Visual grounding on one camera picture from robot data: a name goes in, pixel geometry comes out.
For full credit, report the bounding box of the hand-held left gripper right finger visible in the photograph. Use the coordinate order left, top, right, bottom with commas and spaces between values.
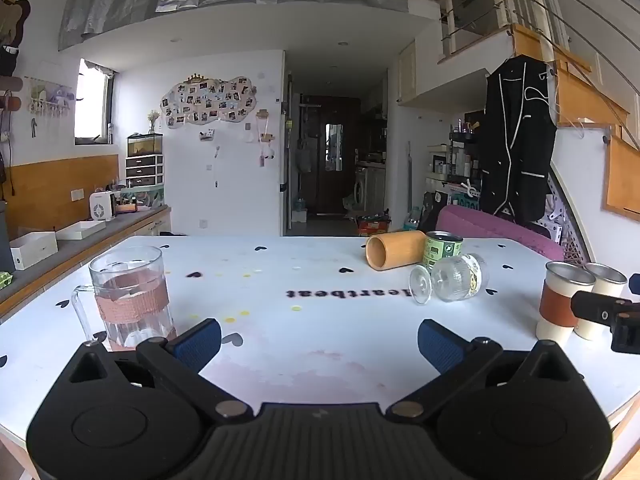
385, 319, 586, 420

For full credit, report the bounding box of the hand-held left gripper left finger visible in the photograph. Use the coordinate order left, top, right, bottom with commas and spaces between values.
65, 318, 254, 419

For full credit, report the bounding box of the cup with brown sleeve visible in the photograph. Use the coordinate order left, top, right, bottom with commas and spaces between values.
536, 261, 596, 346

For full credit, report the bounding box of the bamboo cup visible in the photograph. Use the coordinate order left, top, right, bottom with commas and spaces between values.
365, 230, 429, 272

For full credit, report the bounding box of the clear glass jar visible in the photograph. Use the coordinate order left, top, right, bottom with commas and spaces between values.
409, 253, 490, 306

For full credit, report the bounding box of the glass pitcher with pink sleeve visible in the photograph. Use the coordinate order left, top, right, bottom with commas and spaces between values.
71, 246, 177, 351

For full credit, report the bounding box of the green tin can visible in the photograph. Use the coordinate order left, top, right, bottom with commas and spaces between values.
423, 231, 464, 273

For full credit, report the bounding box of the red box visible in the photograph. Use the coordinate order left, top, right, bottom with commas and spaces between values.
357, 215, 392, 237

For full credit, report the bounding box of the grey side counter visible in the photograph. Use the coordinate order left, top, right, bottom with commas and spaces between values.
0, 205, 172, 321

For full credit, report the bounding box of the white flat tray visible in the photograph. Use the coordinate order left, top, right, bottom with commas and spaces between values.
55, 220, 107, 241

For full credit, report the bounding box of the white air purifier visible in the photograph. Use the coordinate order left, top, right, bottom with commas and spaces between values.
90, 191, 117, 222

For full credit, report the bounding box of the washing machine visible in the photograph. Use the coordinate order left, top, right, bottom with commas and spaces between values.
354, 167, 386, 211

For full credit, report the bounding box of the small drawer unit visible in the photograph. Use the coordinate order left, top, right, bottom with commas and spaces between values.
125, 154, 165, 188

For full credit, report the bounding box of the black jacket with white trim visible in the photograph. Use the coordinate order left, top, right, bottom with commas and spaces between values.
477, 56, 558, 225

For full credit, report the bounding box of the white storage box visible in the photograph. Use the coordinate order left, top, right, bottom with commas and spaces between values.
10, 231, 59, 271

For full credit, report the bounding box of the black shelf rack with bottles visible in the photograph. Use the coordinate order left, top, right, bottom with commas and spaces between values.
447, 120, 483, 186

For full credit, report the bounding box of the wooden staircase with railing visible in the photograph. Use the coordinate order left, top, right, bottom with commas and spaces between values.
437, 0, 640, 221

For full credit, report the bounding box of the fish tank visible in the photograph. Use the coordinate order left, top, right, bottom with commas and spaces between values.
127, 133, 164, 157

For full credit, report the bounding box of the dark wooden door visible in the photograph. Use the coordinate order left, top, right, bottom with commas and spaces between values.
305, 96, 361, 216

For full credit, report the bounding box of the cloud-shaped photo board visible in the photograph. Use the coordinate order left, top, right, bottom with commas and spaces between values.
160, 74, 258, 130

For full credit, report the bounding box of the window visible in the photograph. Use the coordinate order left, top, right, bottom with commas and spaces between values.
75, 58, 117, 146

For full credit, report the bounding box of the wall poster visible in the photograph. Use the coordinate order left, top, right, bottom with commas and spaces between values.
29, 79, 76, 117

